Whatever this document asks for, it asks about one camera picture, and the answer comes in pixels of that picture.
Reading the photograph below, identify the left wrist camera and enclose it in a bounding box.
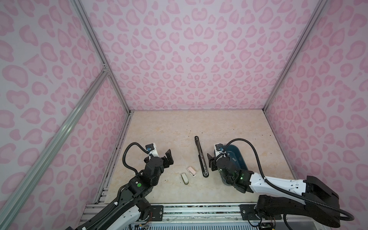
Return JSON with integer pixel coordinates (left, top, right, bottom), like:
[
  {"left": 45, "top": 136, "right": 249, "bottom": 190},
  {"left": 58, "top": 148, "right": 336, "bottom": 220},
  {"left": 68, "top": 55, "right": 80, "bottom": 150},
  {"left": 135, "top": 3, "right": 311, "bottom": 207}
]
[{"left": 145, "top": 143, "right": 159, "bottom": 157}]

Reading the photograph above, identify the teal plastic tray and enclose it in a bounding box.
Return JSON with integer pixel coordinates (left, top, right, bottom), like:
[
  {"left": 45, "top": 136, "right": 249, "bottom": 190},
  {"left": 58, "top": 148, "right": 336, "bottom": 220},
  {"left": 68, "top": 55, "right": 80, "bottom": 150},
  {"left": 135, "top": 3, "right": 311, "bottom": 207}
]
[{"left": 216, "top": 145, "right": 248, "bottom": 186}]

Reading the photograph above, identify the beige small stapler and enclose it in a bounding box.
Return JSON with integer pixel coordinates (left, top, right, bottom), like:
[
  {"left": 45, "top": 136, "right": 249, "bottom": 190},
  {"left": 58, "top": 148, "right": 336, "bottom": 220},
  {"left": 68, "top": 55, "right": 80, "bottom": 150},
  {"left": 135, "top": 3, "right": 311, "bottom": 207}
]
[{"left": 181, "top": 173, "right": 189, "bottom": 185}]

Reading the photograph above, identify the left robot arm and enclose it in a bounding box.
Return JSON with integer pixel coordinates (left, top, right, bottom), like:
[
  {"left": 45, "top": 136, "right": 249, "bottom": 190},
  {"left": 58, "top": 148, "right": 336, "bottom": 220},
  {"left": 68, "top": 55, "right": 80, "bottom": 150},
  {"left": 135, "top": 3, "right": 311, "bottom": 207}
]
[{"left": 76, "top": 149, "right": 173, "bottom": 230}]

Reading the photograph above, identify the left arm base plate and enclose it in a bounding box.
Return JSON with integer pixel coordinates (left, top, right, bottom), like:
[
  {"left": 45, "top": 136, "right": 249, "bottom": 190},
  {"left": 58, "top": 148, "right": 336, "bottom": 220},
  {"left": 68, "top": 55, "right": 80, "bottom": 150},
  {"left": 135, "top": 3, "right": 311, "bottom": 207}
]
[{"left": 142, "top": 205, "right": 164, "bottom": 222}]

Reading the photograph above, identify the aluminium front rail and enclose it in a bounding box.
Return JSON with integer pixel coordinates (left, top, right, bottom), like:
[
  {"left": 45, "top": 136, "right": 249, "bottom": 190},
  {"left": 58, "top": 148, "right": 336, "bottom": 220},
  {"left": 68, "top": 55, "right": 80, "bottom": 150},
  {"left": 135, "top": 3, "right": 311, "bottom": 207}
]
[{"left": 77, "top": 202, "right": 328, "bottom": 230}]

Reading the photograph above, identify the black stapler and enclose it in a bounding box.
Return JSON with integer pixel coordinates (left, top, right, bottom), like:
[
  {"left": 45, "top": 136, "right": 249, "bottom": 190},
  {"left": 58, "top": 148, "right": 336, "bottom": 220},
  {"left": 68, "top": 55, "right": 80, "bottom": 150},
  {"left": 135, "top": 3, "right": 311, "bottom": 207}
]
[{"left": 195, "top": 136, "right": 209, "bottom": 178}]

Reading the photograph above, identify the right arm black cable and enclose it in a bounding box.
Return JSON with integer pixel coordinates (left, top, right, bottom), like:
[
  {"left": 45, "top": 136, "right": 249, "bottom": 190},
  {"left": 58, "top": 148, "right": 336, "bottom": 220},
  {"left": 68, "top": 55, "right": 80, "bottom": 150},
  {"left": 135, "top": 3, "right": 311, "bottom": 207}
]
[{"left": 222, "top": 138, "right": 355, "bottom": 221}]

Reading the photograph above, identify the pink small stapler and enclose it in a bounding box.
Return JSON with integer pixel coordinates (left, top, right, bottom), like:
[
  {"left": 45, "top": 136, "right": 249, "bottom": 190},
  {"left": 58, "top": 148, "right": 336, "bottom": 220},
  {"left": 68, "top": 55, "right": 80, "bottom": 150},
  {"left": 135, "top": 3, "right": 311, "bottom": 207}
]
[{"left": 187, "top": 166, "right": 196, "bottom": 177}]

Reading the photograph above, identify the aluminium diagonal frame bar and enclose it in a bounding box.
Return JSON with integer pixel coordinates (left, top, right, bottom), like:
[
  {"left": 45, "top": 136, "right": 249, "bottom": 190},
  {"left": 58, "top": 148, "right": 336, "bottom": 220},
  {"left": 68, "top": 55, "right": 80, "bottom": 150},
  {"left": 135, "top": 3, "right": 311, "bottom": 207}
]
[{"left": 1, "top": 70, "right": 109, "bottom": 230}]

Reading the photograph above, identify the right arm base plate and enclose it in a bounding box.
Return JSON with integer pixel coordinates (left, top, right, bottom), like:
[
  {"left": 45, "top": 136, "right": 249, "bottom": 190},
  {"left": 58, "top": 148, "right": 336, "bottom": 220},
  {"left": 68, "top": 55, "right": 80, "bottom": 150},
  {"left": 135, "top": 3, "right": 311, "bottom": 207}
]
[{"left": 239, "top": 204, "right": 260, "bottom": 221}]

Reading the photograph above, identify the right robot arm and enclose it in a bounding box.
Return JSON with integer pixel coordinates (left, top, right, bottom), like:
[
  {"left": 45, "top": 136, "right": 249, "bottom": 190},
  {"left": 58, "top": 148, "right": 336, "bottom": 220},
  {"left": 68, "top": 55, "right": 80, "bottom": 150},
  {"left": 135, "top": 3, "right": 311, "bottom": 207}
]
[{"left": 207, "top": 154, "right": 341, "bottom": 228}]

